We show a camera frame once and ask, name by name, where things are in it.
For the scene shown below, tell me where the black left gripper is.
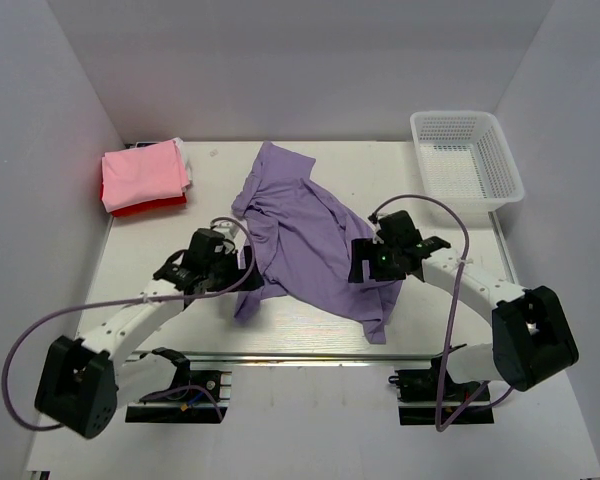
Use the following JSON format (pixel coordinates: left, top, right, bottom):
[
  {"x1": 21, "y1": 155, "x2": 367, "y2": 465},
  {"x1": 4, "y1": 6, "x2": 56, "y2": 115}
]
[{"x1": 205, "y1": 245, "x2": 264, "y2": 293}]

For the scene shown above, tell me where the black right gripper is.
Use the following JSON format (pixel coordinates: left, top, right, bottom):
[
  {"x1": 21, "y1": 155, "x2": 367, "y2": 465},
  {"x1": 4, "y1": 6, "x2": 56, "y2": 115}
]
[{"x1": 349, "y1": 237, "x2": 407, "y2": 283}]

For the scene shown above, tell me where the purple t-shirt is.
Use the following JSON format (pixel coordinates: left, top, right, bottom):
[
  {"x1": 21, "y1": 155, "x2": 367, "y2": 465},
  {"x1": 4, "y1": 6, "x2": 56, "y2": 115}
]
[{"x1": 231, "y1": 142, "x2": 402, "y2": 344}]

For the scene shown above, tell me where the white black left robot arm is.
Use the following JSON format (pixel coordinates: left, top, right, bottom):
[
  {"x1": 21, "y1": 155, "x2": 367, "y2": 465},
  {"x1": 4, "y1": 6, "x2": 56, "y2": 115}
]
[{"x1": 34, "y1": 217, "x2": 263, "y2": 439}]

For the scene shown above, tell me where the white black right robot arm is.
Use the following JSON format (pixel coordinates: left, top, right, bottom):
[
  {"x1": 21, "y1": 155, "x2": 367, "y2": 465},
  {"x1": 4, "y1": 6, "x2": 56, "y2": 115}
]
[{"x1": 349, "y1": 211, "x2": 579, "y2": 399}]

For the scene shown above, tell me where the red folded t-shirt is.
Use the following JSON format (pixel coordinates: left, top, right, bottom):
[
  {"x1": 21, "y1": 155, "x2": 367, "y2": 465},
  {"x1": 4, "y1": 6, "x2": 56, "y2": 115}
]
[{"x1": 100, "y1": 183, "x2": 187, "y2": 218}]

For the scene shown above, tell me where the white plastic basket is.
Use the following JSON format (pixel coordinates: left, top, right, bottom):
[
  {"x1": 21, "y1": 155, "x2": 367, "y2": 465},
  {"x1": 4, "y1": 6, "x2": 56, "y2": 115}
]
[{"x1": 410, "y1": 110, "x2": 525, "y2": 225}]

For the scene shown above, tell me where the white folded t-shirt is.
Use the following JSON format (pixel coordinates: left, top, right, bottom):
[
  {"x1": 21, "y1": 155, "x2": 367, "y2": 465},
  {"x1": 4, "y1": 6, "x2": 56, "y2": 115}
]
[{"x1": 173, "y1": 137, "x2": 193, "y2": 188}]

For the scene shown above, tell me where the pink folded t-shirt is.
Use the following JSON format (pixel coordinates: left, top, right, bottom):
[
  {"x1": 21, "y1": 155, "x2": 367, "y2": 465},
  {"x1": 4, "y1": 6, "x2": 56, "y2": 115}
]
[{"x1": 101, "y1": 139, "x2": 188, "y2": 197}]

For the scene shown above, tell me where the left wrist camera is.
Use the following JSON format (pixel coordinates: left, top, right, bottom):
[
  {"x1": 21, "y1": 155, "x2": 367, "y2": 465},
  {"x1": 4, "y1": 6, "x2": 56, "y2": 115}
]
[{"x1": 210, "y1": 220, "x2": 240, "y2": 241}]

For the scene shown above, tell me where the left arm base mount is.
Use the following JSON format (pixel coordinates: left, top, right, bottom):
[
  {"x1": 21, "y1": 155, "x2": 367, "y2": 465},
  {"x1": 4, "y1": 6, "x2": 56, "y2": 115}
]
[{"x1": 124, "y1": 362, "x2": 232, "y2": 425}]

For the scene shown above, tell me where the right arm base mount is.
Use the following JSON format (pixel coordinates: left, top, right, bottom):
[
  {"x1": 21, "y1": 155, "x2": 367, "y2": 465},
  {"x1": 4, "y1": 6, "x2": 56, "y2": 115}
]
[{"x1": 388, "y1": 369, "x2": 494, "y2": 426}]

